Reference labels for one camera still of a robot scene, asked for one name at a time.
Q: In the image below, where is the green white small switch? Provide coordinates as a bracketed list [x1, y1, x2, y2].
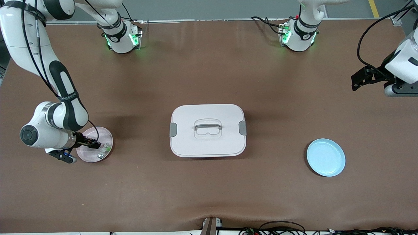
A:
[97, 142, 113, 160]

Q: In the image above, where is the black cable loop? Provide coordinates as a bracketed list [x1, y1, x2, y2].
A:
[259, 221, 306, 235]

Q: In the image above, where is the gray box lid handle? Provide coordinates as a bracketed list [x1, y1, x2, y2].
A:
[194, 121, 222, 131]

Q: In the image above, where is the brown table mat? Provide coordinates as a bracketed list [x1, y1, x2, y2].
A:
[0, 18, 418, 233]

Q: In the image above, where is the white lidded storage box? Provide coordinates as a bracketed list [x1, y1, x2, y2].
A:
[169, 104, 247, 158]

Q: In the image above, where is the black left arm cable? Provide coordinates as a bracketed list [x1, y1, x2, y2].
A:
[357, 0, 418, 74]

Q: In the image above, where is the light blue round plate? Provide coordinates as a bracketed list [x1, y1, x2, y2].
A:
[306, 138, 346, 177]

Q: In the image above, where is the metal table edge clamp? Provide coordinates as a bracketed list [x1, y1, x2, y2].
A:
[200, 216, 223, 235]

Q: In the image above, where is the tangled cable bundle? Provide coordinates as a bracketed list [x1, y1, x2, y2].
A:
[240, 227, 418, 235]

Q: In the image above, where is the black right base cable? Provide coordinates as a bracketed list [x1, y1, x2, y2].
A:
[121, 3, 144, 24]

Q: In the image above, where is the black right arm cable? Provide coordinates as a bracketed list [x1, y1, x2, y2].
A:
[20, 0, 100, 144]

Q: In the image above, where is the aluminium frame post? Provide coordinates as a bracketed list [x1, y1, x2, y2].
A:
[391, 0, 418, 26]

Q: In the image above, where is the pink round plate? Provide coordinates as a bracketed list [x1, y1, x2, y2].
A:
[76, 126, 114, 163]

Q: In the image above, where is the silver table edge rail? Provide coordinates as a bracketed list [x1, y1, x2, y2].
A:
[46, 19, 397, 25]

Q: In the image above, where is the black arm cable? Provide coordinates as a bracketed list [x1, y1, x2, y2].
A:
[357, 0, 418, 74]
[20, 0, 100, 144]

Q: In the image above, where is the black left base cable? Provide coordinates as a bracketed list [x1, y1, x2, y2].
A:
[251, 16, 284, 35]

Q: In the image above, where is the black base cable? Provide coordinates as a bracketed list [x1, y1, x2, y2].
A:
[251, 16, 284, 35]
[121, 3, 144, 24]

